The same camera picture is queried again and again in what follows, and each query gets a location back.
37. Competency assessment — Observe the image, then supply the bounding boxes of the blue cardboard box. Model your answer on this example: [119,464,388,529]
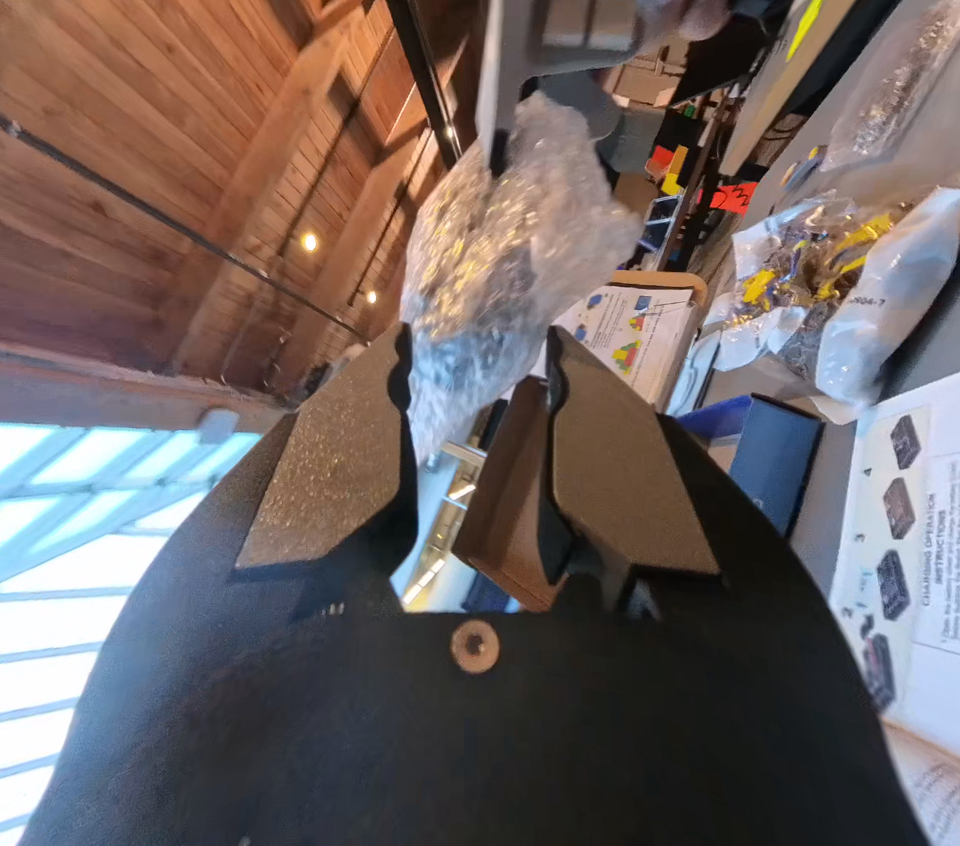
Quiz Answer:
[453,377,824,610]

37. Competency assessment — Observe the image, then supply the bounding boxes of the orange grey scissors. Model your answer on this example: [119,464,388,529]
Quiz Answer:
[780,144,830,187]

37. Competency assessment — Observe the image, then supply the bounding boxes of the white printed poster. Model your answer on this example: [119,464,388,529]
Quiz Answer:
[551,283,695,404]

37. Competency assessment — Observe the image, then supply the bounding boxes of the grey desk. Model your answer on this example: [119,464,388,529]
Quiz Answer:
[660,0,960,734]

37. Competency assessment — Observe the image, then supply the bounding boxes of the grey side table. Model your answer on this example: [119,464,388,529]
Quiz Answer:
[720,0,960,179]

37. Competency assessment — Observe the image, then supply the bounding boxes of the clear bag dark wheels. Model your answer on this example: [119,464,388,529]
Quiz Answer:
[780,186,960,423]

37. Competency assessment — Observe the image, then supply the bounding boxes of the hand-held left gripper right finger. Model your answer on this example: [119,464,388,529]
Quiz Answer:
[540,327,721,610]

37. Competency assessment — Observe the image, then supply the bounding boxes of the yellow sticky note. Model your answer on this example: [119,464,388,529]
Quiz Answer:
[786,0,834,63]

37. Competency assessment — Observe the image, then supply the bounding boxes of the thin metal rod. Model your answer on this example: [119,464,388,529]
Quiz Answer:
[0,117,370,346]

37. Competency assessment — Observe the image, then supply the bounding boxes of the blue-cover instruction booklet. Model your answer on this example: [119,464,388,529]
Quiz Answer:
[828,373,960,846]

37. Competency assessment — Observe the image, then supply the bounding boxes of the black steel beam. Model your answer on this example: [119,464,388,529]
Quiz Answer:
[348,0,465,170]

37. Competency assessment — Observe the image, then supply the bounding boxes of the wooden poster board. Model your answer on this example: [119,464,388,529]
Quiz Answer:
[611,270,710,307]

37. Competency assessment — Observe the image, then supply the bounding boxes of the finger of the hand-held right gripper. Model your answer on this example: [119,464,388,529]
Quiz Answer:
[476,0,648,177]

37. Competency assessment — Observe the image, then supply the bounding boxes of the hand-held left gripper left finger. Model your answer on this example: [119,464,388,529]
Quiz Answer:
[234,323,420,571]

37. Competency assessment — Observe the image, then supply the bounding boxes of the clear bag grey tracks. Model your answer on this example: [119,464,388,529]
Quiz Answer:
[399,92,646,464]

